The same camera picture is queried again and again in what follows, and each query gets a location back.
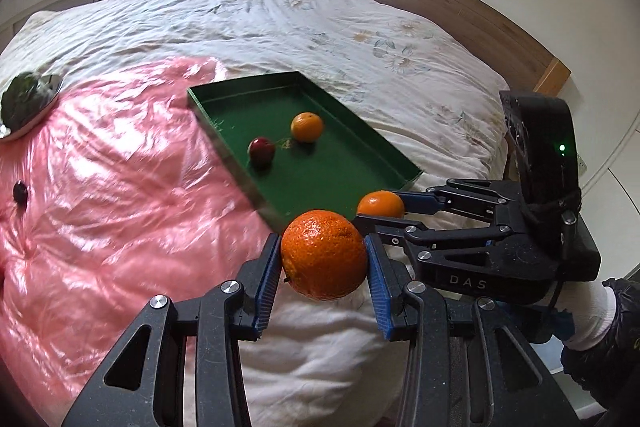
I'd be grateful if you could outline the white floral bedspread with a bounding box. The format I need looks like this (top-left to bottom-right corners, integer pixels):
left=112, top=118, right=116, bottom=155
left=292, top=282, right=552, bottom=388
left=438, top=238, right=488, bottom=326
left=0, top=0, right=511, bottom=427

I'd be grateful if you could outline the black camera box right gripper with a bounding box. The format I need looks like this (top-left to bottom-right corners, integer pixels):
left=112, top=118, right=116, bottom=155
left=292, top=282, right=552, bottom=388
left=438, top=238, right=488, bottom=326
left=499, top=91, right=582, bottom=222

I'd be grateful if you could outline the gloved right hand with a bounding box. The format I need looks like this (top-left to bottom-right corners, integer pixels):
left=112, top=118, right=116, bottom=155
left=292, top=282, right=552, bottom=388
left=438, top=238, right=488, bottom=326
left=561, top=279, right=639, bottom=426

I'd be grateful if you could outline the red apple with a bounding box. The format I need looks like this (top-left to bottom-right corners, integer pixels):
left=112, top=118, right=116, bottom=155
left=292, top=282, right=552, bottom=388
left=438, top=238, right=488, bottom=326
left=247, top=136, right=277, bottom=168

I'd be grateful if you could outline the white plate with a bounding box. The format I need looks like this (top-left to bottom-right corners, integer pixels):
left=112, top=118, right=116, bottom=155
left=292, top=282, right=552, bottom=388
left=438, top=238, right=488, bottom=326
left=1, top=72, right=63, bottom=142

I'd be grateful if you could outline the green tray box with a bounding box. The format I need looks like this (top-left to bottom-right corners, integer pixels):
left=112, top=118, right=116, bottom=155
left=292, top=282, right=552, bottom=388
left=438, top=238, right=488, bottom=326
left=188, top=72, right=422, bottom=232

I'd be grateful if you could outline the dark plum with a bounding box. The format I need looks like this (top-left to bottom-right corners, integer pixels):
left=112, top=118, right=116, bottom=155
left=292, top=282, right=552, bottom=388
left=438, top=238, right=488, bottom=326
left=12, top=181, right=29, bottom=208

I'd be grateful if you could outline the pink plastic sheet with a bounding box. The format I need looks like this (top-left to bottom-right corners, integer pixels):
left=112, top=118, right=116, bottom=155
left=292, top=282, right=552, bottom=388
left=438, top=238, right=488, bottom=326
left=1, top=58, right=269, bottom=426

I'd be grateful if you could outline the large orange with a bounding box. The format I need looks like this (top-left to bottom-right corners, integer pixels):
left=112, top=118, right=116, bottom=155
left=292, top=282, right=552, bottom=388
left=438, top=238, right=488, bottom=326
left=290, top=112, right=324, bottom=143

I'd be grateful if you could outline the green leafy vegetable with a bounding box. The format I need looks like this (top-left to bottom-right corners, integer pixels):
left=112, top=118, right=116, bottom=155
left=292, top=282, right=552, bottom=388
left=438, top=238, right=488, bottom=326
left=1, top=72, right=54, bottom=132

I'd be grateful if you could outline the wooden headboard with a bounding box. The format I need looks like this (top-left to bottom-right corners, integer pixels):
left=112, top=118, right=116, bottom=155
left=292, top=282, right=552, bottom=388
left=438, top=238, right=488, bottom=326
left=375, top=0, right=570, bottom=96

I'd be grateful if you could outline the medium orange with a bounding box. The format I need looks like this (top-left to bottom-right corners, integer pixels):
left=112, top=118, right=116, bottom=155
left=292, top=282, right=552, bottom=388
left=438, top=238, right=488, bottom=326
left=357, top=190, right=406, bottom=219

